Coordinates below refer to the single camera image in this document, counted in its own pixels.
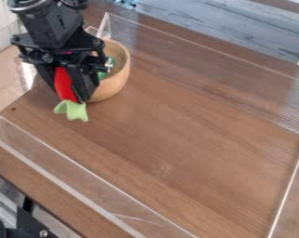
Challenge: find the green rectangular block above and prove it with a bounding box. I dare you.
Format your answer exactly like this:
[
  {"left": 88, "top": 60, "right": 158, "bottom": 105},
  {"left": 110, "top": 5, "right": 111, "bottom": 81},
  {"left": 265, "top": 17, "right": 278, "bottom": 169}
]
[{"left": 98, "top": 57, "right": 116, "bottom": 81}]

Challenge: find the clear acrylic tray wall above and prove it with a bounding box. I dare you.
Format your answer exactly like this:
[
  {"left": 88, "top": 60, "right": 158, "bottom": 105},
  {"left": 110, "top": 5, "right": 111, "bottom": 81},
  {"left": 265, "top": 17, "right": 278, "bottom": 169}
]
[{"left": 0, "top": 13, "right": 299, "bottom": 238}]

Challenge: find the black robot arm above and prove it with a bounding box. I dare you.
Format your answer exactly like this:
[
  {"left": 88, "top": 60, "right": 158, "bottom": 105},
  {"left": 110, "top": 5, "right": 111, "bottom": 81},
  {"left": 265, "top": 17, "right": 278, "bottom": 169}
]
[{"left": 8, "top": 0, "right": 114, "bottom": 103}]

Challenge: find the black metal bracket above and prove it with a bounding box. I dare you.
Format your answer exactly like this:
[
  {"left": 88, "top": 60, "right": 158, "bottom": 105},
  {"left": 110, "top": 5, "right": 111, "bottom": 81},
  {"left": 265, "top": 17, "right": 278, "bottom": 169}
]
[{"left": 16, "top": 197, "right": 60, "bottom": 238}]

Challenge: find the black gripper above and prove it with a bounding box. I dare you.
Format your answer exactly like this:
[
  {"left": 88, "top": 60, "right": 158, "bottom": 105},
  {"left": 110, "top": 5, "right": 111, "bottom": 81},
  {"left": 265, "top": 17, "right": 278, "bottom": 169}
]
[{"left": 10, "top": 6, "right": 110, "bottom": 103}]

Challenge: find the wooden bowl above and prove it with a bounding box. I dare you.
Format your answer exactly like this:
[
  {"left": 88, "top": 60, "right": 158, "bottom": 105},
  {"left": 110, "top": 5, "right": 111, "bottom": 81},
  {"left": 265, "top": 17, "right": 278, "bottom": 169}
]
[{"left": 90, "top": 39, "right": 132, "bottom": 102}]

